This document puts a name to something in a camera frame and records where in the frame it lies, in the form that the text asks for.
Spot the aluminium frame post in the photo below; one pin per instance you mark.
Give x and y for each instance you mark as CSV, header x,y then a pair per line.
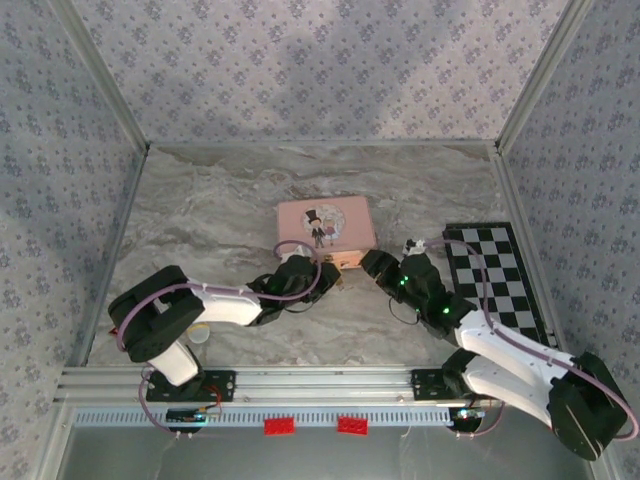
x,y
102,75
542,72

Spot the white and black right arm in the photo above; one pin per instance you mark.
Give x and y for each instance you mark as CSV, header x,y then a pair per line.
x,y
530,370

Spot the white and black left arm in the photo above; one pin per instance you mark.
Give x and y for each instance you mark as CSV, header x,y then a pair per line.
x,y
165,320

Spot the aluminium mounting rail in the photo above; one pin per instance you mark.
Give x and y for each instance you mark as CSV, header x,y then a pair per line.
x,y
320,384

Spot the red plastic brick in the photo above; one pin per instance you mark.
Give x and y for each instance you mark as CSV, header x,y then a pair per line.
x,y
353,426
279,427

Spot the small circuit board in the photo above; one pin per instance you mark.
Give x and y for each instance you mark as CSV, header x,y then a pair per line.
x,y
467,416
187,416

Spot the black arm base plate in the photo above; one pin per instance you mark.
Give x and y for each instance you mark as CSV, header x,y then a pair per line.
x,y
427,384
220,385

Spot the white round cup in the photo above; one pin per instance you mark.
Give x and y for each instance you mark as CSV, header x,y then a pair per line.
x,y
199,334

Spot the black and white chessboard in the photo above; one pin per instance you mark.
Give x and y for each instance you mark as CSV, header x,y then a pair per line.
x,y
495,280

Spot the pink tin box with figures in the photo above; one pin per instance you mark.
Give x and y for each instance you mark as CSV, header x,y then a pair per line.
x,y
325,225

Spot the aluminium frame side rail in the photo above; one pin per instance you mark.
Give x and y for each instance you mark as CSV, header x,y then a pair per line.
x,y
525,240
107,255

